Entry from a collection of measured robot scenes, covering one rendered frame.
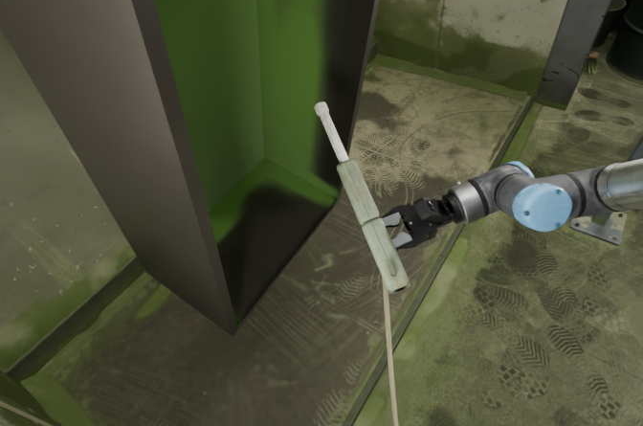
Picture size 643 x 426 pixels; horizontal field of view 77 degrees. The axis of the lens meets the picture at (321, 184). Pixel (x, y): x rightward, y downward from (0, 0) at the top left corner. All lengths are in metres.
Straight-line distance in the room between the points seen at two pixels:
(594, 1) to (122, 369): 2.70
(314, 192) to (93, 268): 0.98
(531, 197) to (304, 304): 1.14
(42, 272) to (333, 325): 1.14
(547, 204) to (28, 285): 1.75
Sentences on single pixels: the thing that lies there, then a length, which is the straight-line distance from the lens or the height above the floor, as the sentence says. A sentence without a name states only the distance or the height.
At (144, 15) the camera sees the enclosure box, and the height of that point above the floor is 1.43.
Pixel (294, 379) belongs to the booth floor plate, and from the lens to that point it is 1.64.
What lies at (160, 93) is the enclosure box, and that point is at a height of 1.33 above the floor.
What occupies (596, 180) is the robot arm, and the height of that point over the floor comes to 1.00.
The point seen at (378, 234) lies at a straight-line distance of 0.88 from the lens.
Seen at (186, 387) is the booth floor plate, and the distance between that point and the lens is 1.74.
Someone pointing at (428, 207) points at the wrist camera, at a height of 0.94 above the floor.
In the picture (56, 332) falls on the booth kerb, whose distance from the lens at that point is 1.97.
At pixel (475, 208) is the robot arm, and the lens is 0.94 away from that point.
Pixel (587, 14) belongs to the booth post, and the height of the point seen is 0.57.
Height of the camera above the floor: 1.58
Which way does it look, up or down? 46 degrees down
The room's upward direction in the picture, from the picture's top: 8 degrees counter-clockwise
